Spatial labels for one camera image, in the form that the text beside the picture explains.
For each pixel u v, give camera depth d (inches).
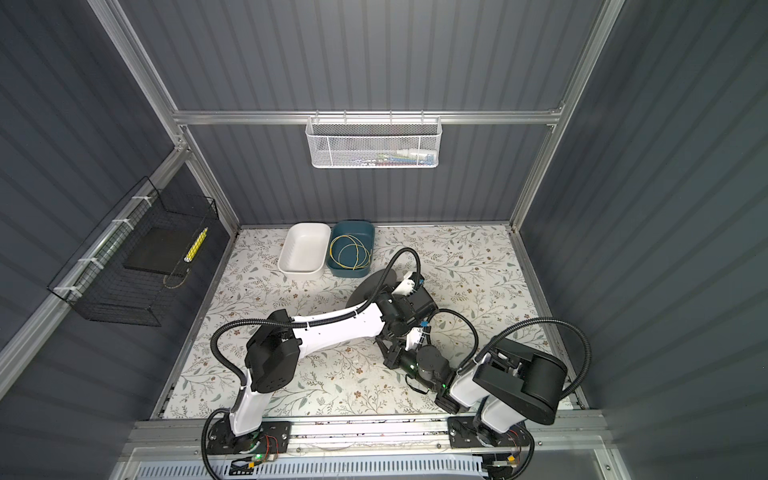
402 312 24.8
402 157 36.0
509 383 17.8
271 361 19.3
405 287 30.4
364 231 45.4
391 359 28.4
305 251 44.0
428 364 24.9
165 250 29.7
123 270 27.9
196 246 30.6
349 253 44.1
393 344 29.9
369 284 37.9
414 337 29.0
